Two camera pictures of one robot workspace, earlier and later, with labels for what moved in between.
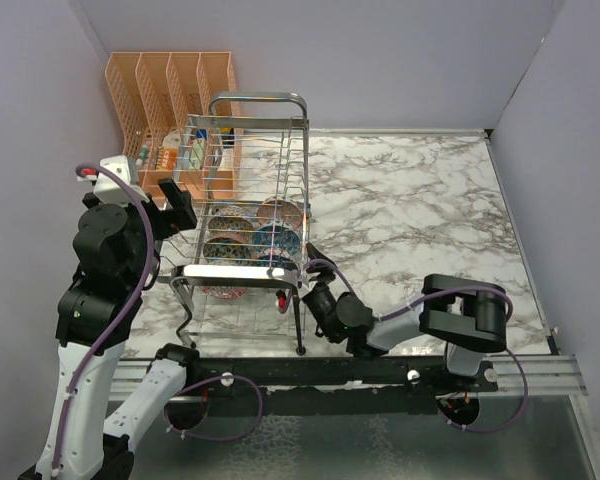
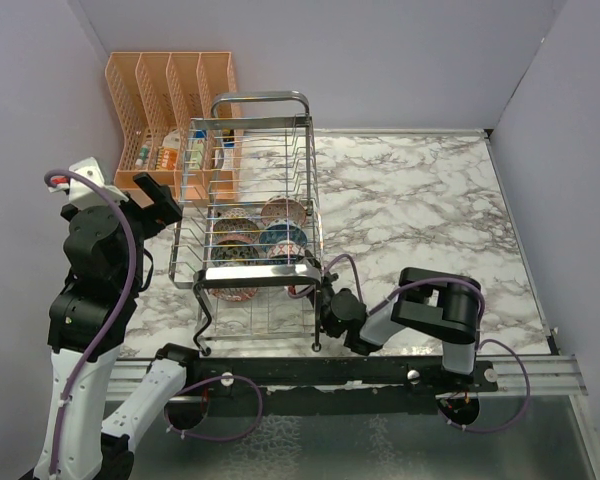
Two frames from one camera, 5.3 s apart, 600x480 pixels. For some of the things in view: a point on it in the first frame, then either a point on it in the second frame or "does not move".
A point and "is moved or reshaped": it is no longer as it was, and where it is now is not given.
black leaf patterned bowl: [227, 251] is moved or reshaped
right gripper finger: [325, 276] to [302, 293]
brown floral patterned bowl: [230, 227] is moved or reshaped
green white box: [197, 154] does not move
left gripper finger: [183, 204] to [166, 209]
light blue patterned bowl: [276, 240] is moved or reshaped
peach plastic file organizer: [180, 118] does not move
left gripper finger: [174, 193] to [155, 190]
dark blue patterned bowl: [273, 260] to [286, 252]
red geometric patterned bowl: [224, 292] is moved or reshaped
